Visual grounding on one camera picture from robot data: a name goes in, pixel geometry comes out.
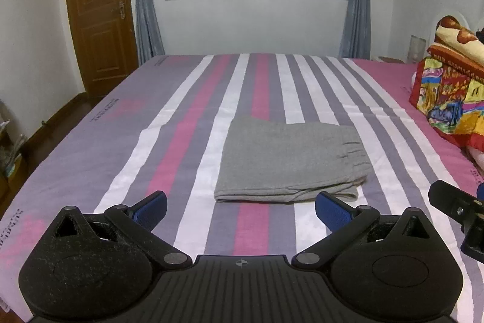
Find grey sweat pants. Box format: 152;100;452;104
214;117;372;203

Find striped pink purple bed sheet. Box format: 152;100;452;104
1;54;483;322

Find colourful folded blanket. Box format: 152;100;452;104
409;30;483;170

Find wooden shelf cabinet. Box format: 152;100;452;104
1;102;28;216

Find small bedside item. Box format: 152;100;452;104
407;35;427;63

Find brown wooden door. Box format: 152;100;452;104
67;0;139;98

